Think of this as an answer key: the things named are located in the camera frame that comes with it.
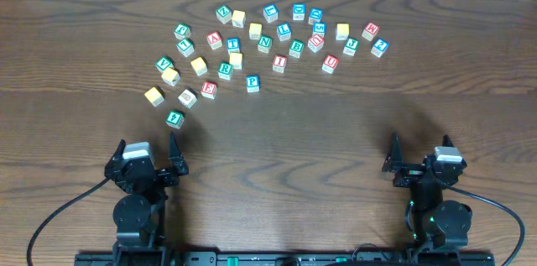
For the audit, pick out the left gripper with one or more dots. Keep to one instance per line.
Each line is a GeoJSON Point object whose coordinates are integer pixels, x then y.
{"type": "Point", "coordinates": [147, 173]}

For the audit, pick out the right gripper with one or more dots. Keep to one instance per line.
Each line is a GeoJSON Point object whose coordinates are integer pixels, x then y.
{"type": "Point", "coordinates": [418, 171]}

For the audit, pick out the red E block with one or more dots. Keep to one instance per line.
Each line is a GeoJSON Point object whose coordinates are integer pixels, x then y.
{"type": "Point", "coordinates": [209, 90]}

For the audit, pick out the green R block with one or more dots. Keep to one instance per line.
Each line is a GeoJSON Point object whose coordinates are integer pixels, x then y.
{"type": "Point", "coordinates": [225, 71]}

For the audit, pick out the red I block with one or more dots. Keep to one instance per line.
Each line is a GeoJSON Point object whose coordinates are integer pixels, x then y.
{"type": "Point", "coordinates": [279, 63]}

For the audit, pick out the green N block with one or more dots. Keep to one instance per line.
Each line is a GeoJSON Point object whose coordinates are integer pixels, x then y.
{"type": "Point", "coordinates": [265, 44]}

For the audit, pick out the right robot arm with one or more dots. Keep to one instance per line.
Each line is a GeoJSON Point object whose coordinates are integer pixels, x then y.
{"type": "Point", "coordinates": [437, 224]}

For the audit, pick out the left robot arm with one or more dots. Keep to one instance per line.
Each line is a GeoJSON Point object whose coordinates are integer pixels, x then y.
{"type": "Point", "coordinates": [139, 215]}

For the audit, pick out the green 4 block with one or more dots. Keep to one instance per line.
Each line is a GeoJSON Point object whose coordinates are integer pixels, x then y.
{"type": "Point", "coordinates": [175, 119]}

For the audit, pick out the yellow G block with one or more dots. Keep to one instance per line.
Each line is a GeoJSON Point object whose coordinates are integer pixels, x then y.
{"type": "Point", "coordinates": [154, 96]}

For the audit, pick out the pineapple picture block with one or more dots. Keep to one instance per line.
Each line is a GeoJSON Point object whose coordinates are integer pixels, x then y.
{"type": "Point", "coordinates": [187, 98]}

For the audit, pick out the yellow K block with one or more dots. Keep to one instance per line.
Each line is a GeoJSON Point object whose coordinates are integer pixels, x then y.
{"type": "Point", "coordinates": [170, 76]}

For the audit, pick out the green V block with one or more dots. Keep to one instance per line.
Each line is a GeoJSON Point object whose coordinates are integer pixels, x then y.
{"type": "Point", "coordinates": [164, 63]}

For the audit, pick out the yellow O block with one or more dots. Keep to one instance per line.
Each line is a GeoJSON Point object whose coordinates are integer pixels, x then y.
{"type": "Point", "coordinates": [199, 66]}

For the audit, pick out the blue 2 block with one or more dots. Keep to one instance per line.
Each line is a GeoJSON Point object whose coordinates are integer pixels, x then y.
{"type": "Point", "coordinates": [379, 47]}

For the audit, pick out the green 7 block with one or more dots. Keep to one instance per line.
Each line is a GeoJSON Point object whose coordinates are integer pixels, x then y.
{"type": "Point", "coordinates": [185, 47]}

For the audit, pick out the green J block right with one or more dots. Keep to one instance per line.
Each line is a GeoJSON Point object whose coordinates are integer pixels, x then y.
{"type": "Point", "coordinates": [350, 47]}

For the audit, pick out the blue P block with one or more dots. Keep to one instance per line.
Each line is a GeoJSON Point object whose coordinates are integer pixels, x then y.
{"type": "Point", "coordinates": [252, 83]}

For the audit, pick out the yellow S block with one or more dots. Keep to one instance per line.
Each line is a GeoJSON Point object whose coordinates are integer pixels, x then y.
{"type": "Point", "coordinates": [235, 59]}

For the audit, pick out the red M block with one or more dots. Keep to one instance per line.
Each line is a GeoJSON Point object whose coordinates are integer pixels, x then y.
{"type": "Point", "coordinates": [370, 31]}

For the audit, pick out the red A block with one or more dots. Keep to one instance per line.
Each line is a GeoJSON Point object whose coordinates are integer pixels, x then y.
{"type": "Point", "coordinates": [214, 39]}

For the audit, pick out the blue T block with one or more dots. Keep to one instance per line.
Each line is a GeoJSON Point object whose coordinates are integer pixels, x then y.
{"type": "Point", "coordinates": [233, 45]}

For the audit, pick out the yellow block right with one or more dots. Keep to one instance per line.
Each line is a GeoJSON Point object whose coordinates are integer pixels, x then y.
{"type": "Point", "coordinates": [342, 31]}

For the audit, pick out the red upside-down U block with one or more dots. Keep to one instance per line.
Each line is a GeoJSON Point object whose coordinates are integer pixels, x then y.
{"type": "Point", "coordinates": [316, 43]}

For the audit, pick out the blue 5 block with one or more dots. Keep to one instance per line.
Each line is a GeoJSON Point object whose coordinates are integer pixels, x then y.
{"type": "Point", "coordinates": [319, 28]}

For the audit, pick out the green Z block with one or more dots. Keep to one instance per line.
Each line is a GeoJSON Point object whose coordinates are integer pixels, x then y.
{"type": "Point", "coordinates": [224, 14]}

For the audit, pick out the green B block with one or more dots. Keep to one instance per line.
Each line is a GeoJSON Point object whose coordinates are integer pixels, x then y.
{"type": "Point", "coordinates": [296, 48]}

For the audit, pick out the yellow block top row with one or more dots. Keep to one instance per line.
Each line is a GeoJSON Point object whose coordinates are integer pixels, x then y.
{"type": "Point", "coordinates": [238, 18]}

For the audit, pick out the yellow Q block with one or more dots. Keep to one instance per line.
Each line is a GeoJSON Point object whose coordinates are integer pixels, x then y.
{"type": "Point", "coordinates": [255, 31]}

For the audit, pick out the blue D block tilted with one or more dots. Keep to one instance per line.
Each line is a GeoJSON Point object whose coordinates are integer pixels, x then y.
{"type": "Point", "coordinates": [315, 16]}

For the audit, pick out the blue L block lower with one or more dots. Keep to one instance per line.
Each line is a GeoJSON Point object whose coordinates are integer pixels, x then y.
{"type": "Point", "coordinates": [284, 31]}

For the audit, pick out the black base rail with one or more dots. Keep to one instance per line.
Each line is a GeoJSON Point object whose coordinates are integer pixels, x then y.
{"type": "Point", "coordinates": [243, 259]}

